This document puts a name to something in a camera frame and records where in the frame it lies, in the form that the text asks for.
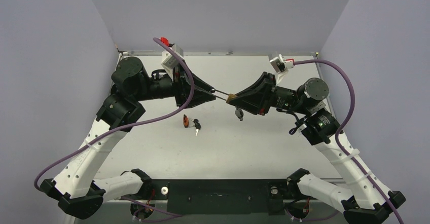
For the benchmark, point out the small brass padlock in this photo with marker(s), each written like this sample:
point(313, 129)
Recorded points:
point(227, 97)

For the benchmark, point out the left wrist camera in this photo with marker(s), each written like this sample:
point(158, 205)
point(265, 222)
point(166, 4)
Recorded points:
point(169, 62)

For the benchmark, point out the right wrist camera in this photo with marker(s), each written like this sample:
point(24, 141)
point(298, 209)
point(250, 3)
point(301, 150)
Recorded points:
point(281, 65)

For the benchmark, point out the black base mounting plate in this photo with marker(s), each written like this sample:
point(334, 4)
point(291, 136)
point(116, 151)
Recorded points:
point(220, 196)

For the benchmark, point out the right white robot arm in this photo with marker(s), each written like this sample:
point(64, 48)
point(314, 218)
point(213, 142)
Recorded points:
point(365, 199)

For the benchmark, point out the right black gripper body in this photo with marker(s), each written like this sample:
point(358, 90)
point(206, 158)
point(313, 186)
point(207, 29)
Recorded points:
point(269, 92)

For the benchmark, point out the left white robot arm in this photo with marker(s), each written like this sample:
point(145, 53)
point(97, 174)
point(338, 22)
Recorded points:
point(75, 188)

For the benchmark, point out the orange black padlock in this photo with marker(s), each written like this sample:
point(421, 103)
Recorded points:
point(185, 121)

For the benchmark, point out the black key bunch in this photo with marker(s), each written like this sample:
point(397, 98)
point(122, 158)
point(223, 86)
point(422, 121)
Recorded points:
point(194, 123)

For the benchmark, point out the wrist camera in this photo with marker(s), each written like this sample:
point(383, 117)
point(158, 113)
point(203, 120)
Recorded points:
point(169, 62)
point(281, 65)

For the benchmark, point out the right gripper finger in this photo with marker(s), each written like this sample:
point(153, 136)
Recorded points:
point(254, 105)
point(258, 88)

